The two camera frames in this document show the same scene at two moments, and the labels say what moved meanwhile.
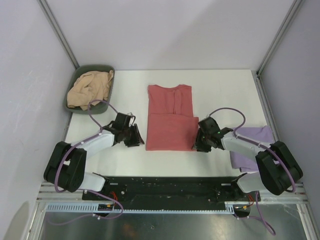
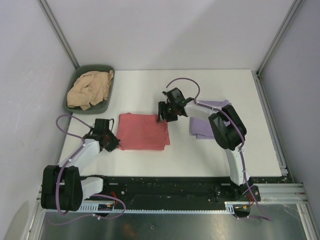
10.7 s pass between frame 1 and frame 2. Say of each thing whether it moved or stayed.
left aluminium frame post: stayed
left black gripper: moved
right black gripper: moved
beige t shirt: stayed
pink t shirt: moved
